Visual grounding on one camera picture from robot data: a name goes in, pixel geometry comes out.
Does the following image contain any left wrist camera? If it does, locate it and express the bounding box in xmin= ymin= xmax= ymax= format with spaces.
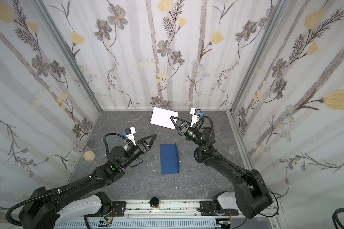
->
xmin=122 ymin=127 xmax=136 ymax=145

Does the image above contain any white letter with blue border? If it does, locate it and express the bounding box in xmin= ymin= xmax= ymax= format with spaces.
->
xmin=150 ymin=107 xmax=178 ymax=129

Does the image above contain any black corrugated cable hose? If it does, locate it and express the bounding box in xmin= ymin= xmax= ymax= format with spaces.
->
xmin=5 ymin=177 xmax=89 ymax=227

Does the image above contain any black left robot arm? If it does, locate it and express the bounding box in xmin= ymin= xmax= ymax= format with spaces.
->
xmin=5 ymin=134 xmax=157 ymax=229

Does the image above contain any glass jar with cork lid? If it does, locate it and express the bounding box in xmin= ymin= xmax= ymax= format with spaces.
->
xmin=73 ymin=142 xmax=96 ymax=162

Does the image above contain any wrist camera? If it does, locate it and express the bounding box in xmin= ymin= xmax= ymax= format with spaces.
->
xmin=122 ymin=127 xmax=136 ymax=145
xmin=190 ymin=107 xmax=204 ymax=127

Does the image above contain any clear glass cup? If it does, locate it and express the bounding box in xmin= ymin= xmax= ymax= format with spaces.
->
xmin=228 ymin=145 xmax=239 ymax=155

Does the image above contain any black hose bottom right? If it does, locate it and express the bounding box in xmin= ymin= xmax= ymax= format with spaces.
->
xmin=332 ymin=207 xmax=344 ymax=229

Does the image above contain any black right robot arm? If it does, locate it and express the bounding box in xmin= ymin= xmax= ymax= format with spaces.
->
xmin=170 ymin=116 xmax=273 ymax=219

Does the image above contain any aluminium mounting rail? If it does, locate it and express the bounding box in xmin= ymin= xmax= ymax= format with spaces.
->
xmin=42 ymin=198 xmax=280 ymax=219

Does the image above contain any black cylinder on rail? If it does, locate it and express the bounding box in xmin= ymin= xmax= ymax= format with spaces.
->
xmin=149 ymin=197 xmax=160 ymax=210

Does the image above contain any white perforated cable duct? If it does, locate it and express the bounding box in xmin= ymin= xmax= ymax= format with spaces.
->
xmin=54 ymin=219 xmax=221 ymax=229

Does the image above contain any dark blue envelope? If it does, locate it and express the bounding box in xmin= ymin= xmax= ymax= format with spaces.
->
xmin=160 ymin=144 xmax=180 ymax=175

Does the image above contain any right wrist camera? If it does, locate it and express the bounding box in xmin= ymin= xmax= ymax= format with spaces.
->
xmin=190 ymin=107 xmax=204 ymax=127

